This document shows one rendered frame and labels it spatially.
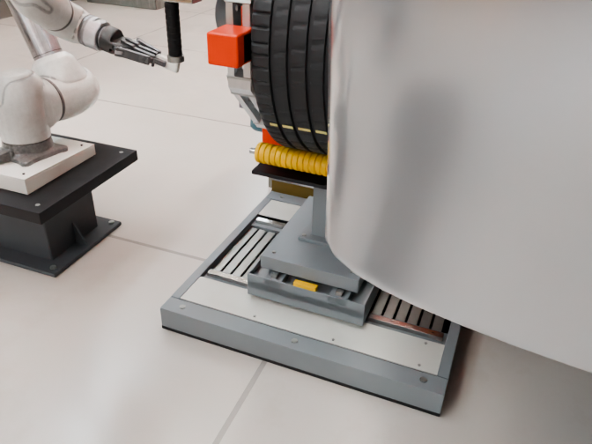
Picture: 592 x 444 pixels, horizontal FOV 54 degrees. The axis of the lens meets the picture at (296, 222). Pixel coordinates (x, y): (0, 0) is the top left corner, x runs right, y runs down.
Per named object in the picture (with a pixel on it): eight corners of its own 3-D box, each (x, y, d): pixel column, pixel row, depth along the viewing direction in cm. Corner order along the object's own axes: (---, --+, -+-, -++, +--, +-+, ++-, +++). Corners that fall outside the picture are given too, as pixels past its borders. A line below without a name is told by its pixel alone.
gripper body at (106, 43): (97, 27, 161) (127, 40, 160) (114, 21, 168) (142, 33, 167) (95, 53, 165) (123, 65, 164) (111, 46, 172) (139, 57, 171)
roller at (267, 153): (346, 184, 151) (348, 165, 148) (245, 163, 160) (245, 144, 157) (352, 175, 156) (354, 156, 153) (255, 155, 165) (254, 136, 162)
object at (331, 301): (362, 329, 163) (365, 302, 158) (247, 296, 174) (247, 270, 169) (402, 240, 203) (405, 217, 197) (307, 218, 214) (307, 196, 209)
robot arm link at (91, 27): (98, 11, 168) (115, 18, 167) (95, 41, 173) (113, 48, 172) (78, 18, 160) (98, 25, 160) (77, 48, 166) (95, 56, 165)
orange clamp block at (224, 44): (256, 59, 131) (238, 69, 123) (225, 55, 133) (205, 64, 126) (255, 27, 127) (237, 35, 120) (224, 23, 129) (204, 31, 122)
